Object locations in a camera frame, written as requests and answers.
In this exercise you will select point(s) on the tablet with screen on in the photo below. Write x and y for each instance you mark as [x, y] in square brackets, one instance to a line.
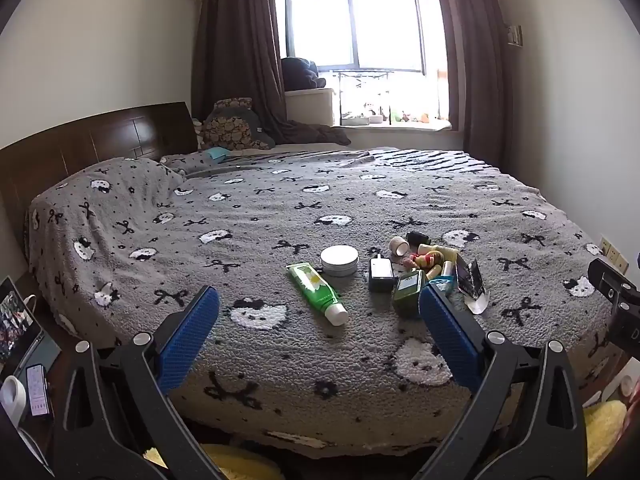
[15, 322]

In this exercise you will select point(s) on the white mug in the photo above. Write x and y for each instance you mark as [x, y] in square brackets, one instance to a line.
[11, 400]

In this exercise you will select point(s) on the smartphone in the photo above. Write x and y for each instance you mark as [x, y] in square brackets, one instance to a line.
[38, 390]

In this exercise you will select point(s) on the dark blue bundle on box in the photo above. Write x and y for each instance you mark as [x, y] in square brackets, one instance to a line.
[300, 72]

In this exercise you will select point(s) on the red yellow toy figure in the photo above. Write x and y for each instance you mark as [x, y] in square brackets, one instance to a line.
[422, 261]

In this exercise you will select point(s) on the wall socket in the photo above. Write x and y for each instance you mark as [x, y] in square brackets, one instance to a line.
[614, 254]

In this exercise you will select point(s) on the yellow fleece clothing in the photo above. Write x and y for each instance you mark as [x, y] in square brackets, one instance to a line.
[605, 435]

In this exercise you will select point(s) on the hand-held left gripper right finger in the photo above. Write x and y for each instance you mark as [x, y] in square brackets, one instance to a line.
[450, 340]

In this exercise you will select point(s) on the dark wooden headboard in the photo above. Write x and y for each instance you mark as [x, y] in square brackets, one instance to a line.
[100, 145]

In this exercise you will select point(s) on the brown curtain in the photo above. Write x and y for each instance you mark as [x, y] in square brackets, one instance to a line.
[235, 35]
[475, 60]

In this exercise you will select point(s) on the metal drying rack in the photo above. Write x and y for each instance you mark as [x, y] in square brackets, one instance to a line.
[365, 91]

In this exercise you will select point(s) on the teal packet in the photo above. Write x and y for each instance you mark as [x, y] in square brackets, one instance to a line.
[442, 286]

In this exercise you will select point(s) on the beige tape roll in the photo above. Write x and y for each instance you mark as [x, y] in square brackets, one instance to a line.
[398, 246]

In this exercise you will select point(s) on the grey printed blanket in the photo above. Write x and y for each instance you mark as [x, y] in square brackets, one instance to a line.
[300, 190]

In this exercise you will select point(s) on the small teal cloth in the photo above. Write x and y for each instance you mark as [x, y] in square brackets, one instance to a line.
[217, 154]

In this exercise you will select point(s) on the small cream bottle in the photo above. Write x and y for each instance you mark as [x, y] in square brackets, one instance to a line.
[425, 249]

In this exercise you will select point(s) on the wall switch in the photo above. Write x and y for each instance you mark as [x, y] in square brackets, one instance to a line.
[514, 35]

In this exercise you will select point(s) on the round metal tin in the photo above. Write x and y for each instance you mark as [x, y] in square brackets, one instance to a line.
[339, 259]

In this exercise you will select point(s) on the brown patterned pillow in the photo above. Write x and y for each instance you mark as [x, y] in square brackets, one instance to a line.
[230, 127]

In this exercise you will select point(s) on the green white tube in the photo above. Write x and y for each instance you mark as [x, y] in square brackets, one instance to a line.
[316, 290]

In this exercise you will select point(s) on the window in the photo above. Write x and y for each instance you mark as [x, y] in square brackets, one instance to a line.
[360, 30]

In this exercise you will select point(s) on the small black case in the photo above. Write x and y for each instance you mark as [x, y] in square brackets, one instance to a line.
[418, 238]

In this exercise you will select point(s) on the cream yellow tube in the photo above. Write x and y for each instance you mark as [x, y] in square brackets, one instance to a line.
[448, 264]

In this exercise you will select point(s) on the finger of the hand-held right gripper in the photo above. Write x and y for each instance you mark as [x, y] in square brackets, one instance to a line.
[611, 285]

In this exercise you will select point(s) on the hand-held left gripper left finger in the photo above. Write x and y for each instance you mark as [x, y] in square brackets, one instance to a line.
[190, 340]

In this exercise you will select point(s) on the dark green box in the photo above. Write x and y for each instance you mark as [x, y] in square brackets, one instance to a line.
[407, 292]

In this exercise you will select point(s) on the black foil packet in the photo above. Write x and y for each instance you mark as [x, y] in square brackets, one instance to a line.
[470, 276]

